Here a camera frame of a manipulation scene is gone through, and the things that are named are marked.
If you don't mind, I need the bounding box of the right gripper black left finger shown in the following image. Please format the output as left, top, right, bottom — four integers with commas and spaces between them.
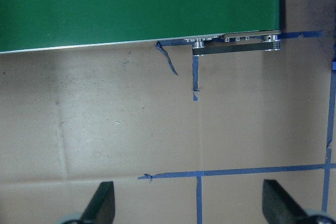
79, 181, 115, 224

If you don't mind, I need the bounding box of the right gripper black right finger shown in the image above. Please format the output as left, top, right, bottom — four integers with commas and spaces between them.
262, 179, 318, 224

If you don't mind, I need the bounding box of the green conveyor belt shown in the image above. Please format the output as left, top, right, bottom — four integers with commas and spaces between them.
1, 0, 279, 53

